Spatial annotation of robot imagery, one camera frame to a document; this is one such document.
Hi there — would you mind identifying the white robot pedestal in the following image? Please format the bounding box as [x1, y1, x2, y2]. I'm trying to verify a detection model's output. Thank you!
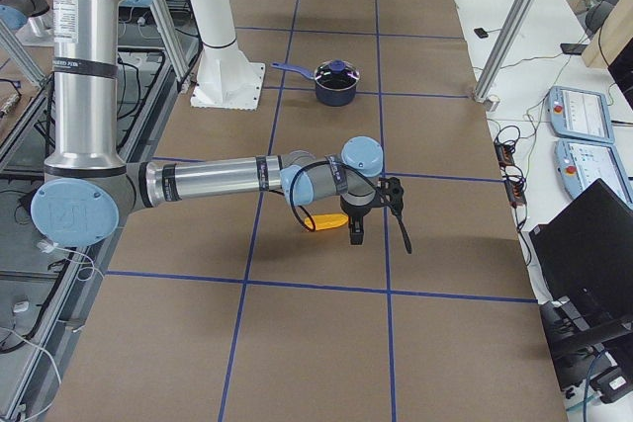
[190, 0, 266, 111]

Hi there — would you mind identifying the dark blue pot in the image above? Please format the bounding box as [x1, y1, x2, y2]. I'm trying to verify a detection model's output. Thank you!
[271, 62, 360, 107]

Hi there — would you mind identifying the teach pendant tablet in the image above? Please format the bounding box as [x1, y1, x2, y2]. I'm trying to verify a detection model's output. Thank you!
[555, 138, 632, 207]
[546, 86, 615, 144]

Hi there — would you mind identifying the black laptop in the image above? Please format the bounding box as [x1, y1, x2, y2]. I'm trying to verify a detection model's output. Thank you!
[529, 179, 632, 317]

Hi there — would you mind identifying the lower teach pendant tablet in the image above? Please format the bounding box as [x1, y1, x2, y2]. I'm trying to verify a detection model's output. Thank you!
[555, 138, 632, 207]

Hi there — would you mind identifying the glass lid with blue knob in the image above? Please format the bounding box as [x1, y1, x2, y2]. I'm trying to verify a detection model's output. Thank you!
[314, 59, 360, 81]

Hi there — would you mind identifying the small black square device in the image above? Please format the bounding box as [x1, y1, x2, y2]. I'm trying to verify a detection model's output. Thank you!
[474, 28, 489, 39]

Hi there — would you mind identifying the upper teach pendant tablet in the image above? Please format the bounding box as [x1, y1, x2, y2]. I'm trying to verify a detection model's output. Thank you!
[546, 86, 615, 144]

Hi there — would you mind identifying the aluminium frame post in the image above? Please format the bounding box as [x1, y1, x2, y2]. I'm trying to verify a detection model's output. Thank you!
[473, 0, 534, 103]

